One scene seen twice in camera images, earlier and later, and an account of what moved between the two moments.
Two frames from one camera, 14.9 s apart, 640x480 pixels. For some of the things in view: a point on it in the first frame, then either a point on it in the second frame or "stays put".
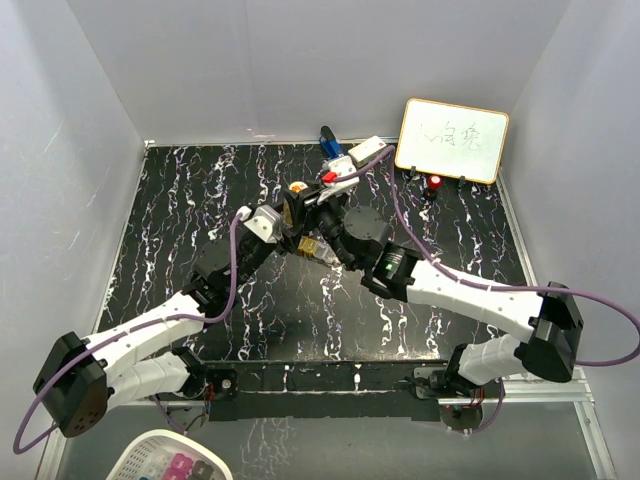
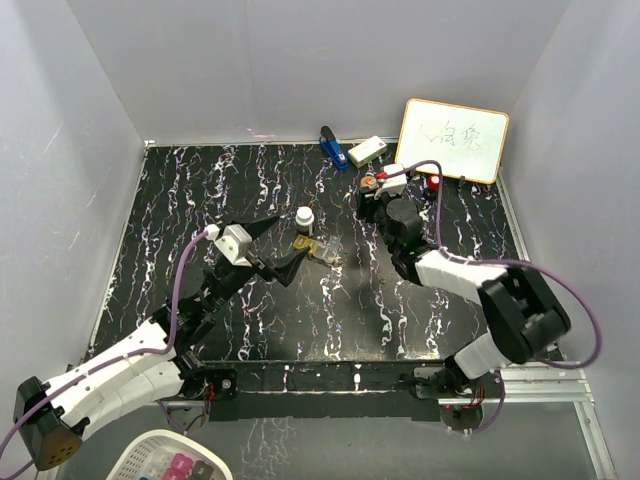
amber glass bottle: [297, 186] → [368, 181]
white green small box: [363, 153] stays put
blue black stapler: [329, 143] stays put
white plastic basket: [168, 454] stays put
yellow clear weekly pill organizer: [312, 245] stays put
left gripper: [288, 237] → [282, 273]
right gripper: [312, 210] → [369, 201]
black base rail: [321, 390] stays put
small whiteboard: [451, 139] stays put
